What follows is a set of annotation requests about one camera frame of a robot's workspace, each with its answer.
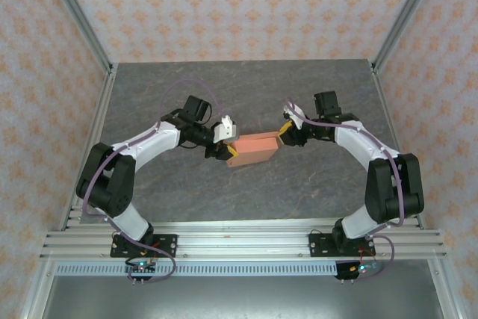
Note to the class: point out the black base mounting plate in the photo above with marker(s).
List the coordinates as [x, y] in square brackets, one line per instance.
[168, 246]
[317, 246]

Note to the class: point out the controller board with lights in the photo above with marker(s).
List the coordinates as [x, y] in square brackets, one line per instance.
[360, 269]
[141, 267]

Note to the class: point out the orange cardboard paper box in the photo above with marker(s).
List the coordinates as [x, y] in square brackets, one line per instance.
[254, 152]

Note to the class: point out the aluminium frame post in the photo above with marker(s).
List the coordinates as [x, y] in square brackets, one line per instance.
[76, 12]
[407, 12]

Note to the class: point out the aluminium frame leg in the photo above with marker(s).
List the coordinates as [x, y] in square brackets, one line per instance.
[37, 293]
[447, 293]

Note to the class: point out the long aluminium cross rail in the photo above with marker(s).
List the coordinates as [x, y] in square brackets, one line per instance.
[242, 244]

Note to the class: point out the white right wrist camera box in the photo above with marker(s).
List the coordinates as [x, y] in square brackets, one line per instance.
[297, 115]

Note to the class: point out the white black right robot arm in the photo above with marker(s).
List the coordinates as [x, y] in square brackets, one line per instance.
[369, 143]

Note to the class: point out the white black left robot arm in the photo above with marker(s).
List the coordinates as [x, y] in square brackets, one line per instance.
[149, 139]

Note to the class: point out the aluminium table side rail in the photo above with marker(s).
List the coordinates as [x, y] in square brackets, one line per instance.
[381, 91]
[99, 117]

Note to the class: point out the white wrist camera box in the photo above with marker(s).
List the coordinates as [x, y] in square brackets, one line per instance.
[297, 115]
[226, 130]

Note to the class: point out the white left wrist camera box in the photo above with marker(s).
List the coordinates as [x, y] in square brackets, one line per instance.
[226, 130]

